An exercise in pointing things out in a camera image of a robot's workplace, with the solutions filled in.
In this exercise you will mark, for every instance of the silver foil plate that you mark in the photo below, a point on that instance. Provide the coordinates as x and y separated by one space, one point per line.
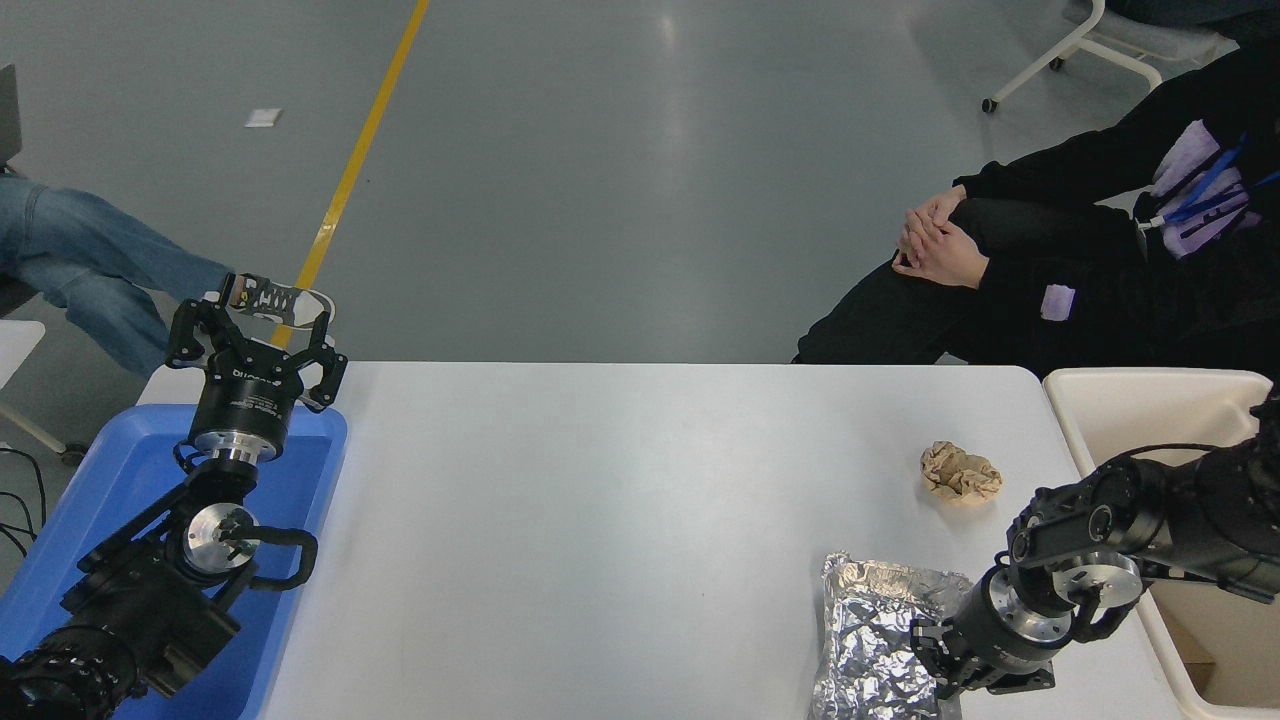
870 640

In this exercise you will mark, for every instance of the white side table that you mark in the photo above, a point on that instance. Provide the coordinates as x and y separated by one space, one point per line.
15 345

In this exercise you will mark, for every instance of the white wheeled chair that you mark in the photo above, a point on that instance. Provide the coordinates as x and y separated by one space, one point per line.
1060 45

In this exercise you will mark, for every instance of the person's left hand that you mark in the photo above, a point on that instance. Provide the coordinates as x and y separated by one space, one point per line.
950 260

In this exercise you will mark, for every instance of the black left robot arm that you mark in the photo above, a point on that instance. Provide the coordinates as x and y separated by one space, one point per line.
140 610

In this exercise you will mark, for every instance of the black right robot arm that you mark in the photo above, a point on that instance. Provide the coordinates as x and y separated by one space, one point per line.
1180 520

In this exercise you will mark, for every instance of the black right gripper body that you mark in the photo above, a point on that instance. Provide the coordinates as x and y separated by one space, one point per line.
985 640

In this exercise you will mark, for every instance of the blue plastic tray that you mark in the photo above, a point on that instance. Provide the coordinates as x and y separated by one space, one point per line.
110 480

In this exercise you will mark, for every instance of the person's right hand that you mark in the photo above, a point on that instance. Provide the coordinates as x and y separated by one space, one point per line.
928 212

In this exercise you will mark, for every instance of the large pale bin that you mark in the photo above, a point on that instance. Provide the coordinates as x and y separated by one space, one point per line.
1150 410

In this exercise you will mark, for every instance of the crumpled tan paper ball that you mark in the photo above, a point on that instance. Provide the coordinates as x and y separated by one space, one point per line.
960 473

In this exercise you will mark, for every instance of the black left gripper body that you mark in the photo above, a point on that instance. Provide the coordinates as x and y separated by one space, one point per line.
248 405

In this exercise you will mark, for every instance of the white paper scrap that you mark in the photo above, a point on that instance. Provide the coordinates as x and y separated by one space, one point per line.
263 117

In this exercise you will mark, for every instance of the person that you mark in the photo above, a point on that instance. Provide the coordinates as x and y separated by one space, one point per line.
1060 250
80 260

